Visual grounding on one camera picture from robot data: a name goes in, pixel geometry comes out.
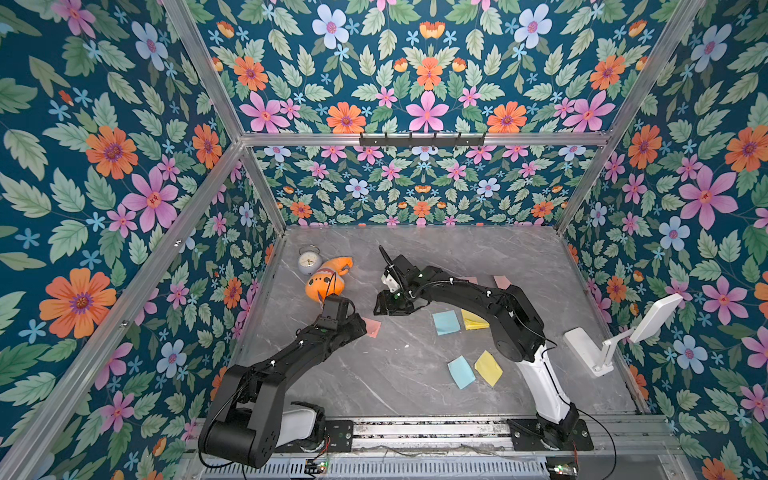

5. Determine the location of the blue memo pad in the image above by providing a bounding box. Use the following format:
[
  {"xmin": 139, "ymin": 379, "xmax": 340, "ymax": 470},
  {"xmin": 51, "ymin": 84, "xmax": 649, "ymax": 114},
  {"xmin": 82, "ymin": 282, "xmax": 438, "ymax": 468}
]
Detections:
[{"xmin": 432, "ymin": 310, "xmax": 461, "ymax": 336}]

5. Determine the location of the yellow memo pad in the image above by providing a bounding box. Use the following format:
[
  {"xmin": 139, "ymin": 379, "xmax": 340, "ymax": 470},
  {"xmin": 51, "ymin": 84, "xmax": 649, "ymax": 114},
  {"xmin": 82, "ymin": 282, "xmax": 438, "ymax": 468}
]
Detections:
[{"xmin": 461, "ymin": 309, "xmax": 490, "ymax": 330}]

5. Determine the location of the torn pink sheet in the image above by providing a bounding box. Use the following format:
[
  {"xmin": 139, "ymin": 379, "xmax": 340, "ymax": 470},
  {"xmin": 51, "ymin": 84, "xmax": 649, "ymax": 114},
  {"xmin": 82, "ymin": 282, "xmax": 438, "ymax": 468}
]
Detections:
[{"xmin": 494, "ymin": 276, "xmax": 511, "ymax": 290}]

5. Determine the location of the torn yellow sheet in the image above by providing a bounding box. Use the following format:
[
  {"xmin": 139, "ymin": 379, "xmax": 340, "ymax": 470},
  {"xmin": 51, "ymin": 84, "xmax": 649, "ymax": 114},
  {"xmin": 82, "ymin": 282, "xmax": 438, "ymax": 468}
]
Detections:
[{"xmin": 474, "ymin": 351, "xmax": 503, "ymax": 387}]

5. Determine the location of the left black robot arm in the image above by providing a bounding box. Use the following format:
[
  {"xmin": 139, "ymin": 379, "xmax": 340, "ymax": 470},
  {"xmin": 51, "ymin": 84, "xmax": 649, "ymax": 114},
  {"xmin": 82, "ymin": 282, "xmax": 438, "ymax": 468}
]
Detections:
[{"xmin": 198, "ymin": 294, "xmax": 367, "ymax": 468}]

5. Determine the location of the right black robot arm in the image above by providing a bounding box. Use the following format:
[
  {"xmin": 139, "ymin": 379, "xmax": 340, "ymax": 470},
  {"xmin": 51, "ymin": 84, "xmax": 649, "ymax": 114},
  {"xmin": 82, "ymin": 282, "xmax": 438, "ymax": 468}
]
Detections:
[{"xmin": 374, "ymin": 247, "xmax": 580, "ymax": 449}]

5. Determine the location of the orange fish plush toy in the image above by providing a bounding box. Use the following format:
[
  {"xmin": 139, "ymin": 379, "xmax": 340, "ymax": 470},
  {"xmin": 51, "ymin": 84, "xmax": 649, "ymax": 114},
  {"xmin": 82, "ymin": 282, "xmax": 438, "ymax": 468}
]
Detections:
[{"xmin": 305, "ymin": 256, "xmax": 354, "ymax": 303}]

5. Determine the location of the small white alarm clock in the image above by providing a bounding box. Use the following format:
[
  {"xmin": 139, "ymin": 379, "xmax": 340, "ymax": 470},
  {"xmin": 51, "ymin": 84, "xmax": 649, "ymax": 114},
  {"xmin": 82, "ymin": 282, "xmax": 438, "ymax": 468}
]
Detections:
[{"xmin": 297, "ymin": 245, "xmax": 323, "ymax": 275}]

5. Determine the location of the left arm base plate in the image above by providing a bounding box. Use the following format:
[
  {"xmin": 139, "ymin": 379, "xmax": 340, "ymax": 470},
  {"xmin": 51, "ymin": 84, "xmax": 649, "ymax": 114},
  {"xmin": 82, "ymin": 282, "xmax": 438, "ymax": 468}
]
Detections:
[{"xmin": 275, "ymin": 420, "xmax": 355, "ymax": 454}]

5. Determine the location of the black hook rail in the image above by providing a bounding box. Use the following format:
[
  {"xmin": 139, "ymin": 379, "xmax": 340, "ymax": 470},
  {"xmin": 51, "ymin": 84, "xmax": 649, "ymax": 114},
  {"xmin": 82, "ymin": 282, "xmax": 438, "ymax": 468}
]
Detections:
[{"xmin": 358, "ymin": 132, "xmax": 486, "ymax": 148}]

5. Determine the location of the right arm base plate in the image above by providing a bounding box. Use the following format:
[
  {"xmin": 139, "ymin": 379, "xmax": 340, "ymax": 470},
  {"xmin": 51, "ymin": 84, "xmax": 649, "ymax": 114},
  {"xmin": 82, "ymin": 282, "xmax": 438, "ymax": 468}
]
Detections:
[{"xmin": 506, "ymin": 419, "xmax": 594, "ymax": 452}]

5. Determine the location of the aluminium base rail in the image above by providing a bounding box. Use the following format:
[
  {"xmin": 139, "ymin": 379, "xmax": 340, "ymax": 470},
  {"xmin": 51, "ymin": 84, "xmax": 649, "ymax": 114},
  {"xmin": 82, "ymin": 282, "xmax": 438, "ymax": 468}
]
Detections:
[{"xmin": 175, "ymin": 414, "xmax": 695, "ymax": 479}]

